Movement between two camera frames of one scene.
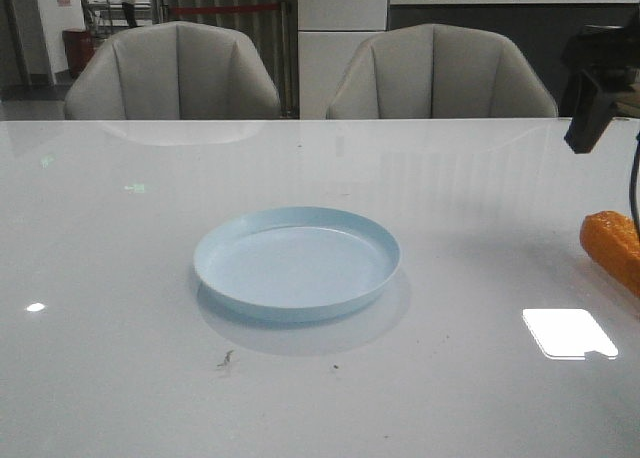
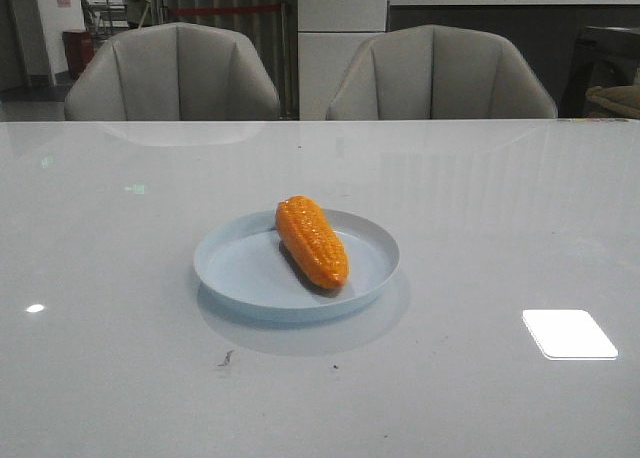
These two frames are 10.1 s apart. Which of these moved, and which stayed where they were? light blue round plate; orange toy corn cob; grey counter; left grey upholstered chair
Moved: orange toy corn cob
Stayed: light blue round plate; grey counter; left grey upholstered chair
